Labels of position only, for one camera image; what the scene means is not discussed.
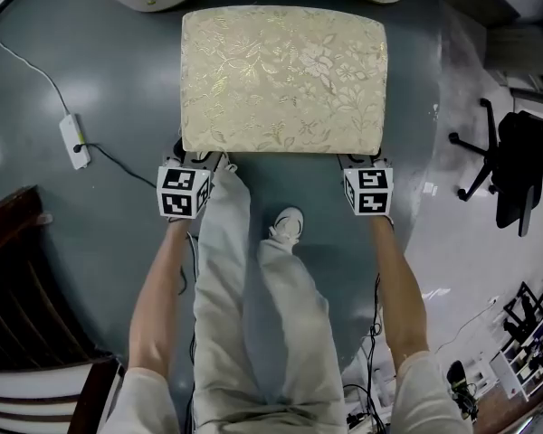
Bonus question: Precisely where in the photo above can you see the person's left white shoe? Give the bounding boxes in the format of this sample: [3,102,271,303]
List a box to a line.
[216,151,240,175]

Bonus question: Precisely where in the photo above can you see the white power strip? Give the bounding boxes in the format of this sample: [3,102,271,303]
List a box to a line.
[58,113,92,172]

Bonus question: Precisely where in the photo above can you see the cream upholstered stool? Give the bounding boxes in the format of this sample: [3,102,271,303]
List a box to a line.
[179,5,387,156]

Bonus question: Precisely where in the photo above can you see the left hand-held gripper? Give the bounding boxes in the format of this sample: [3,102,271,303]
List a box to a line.
[157,137,230,221]

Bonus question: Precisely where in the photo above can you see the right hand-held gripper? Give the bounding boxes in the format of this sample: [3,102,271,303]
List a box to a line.
[335,144,395,218]

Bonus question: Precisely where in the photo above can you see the person's left forearm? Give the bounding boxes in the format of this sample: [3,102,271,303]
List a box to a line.
[127,217,194,380]

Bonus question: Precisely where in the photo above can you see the person's right forearm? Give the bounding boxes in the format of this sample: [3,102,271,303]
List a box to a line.
[369,214,432,366]

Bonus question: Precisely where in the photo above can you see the person's white shirt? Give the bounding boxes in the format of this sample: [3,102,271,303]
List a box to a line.
[108,350,474,434]

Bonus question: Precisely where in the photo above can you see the black metal stand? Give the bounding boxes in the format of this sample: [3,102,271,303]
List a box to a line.
[502,281,543,339]

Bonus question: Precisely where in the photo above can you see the white shelf unit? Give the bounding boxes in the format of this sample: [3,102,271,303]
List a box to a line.
[491,287,543,401]

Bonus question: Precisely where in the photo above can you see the gripper tether cable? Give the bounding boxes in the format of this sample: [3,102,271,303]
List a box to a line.
[343,272,393,434]

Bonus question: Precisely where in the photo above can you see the person's right white shoe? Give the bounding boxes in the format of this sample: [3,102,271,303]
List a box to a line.
[267,205,306,246]

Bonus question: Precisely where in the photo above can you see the white power strip cable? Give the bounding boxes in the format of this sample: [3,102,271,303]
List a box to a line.
[0,37,71,119]

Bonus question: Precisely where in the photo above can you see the person's white shoe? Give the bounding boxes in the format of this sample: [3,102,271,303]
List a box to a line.
[216,151,240,175]
[267,205,306,246]

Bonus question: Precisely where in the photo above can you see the thin socket cable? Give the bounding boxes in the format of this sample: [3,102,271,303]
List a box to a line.
[433,303,495,353]

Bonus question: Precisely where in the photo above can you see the white striped bedding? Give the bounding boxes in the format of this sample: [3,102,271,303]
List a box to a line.
[0,366,81,434]

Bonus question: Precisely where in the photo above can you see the person's light grey trousers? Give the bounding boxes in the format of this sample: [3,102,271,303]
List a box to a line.
[192,169,348,434]

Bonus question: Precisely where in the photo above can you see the black and green object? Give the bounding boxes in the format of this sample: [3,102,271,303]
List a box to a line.
[447,359,471,393]

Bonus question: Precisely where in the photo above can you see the black plug cable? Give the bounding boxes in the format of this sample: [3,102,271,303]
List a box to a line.
[73,142,200,434]

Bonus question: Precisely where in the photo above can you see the black office chair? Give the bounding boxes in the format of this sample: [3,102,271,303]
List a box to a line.
[448,98,543,239]

